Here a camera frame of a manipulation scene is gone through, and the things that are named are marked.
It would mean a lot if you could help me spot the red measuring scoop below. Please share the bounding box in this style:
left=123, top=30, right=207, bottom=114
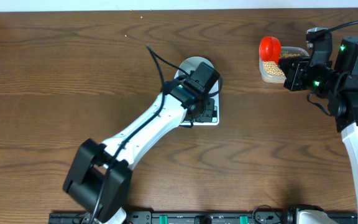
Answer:
left=259, top=36, right=282, bottom=65

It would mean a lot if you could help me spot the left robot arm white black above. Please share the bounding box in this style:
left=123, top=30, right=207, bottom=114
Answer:
left=63, top=57, right=223, bottom=223

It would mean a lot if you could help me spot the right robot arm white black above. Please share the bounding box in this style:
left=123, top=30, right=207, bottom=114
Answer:
left=278, top=37, right=358, bottom=221

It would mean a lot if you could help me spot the white digital kitchen scale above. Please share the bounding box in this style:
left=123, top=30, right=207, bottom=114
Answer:
left=164, top=62, right=221, bottom=127

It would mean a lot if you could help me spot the grey bowl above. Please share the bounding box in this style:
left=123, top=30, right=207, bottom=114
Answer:
left=174, top=56, right=214, bottom=78

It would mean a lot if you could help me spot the clear container of soybeans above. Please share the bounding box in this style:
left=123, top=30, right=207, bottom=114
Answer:
left=259, top=47, right=309, bottom=84

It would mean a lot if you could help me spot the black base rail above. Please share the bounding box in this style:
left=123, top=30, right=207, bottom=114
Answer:
left=48, top=210, right=358, bottom=224

